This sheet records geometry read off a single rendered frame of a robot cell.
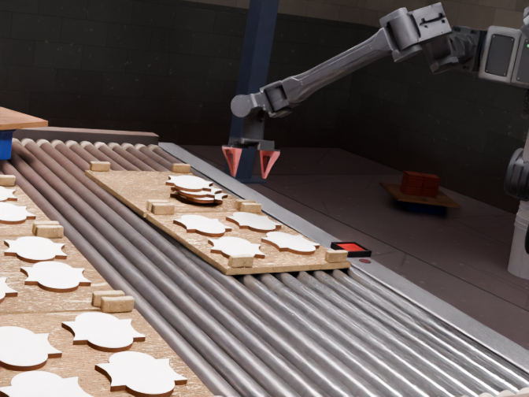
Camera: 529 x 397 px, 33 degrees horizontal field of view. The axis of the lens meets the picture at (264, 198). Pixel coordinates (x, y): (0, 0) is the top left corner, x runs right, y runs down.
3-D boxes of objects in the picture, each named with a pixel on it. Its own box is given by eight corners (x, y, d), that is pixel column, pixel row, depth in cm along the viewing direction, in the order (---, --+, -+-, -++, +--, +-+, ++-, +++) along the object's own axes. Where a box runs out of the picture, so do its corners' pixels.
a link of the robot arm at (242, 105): (294, 112, 233) (282, 81, 234) (279, 109, 222) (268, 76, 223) (253, 129, 237) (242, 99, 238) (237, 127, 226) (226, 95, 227)
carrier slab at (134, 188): (190, 176, 283) (190, 172, 282) (257, 216, 250) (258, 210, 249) (84, 175, 263) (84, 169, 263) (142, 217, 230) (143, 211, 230)
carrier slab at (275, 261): (260, 217, 249) (260, 211, 249) (350, 268, 216) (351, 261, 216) (145, 218, 230) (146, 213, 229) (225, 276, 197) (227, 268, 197)
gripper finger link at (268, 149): (278, 179, 237) (281, 144, 236) (255, 178, 233) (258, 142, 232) (264, 177, 243) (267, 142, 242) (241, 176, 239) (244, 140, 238)
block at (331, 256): (342, 259, 217) (345, 249, 216) (347, 262, 215) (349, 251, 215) (323, 261, 214) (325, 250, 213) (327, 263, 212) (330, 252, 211)
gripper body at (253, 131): (274, 148, 236) (277, 120, 235) (242, 145, 230) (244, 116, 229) (260, 146, 241) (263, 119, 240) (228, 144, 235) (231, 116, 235)
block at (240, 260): (249, 264, 202) (251, 253, 201) (253, 267, 201) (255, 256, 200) (226, 265, 199) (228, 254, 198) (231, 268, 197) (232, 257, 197)
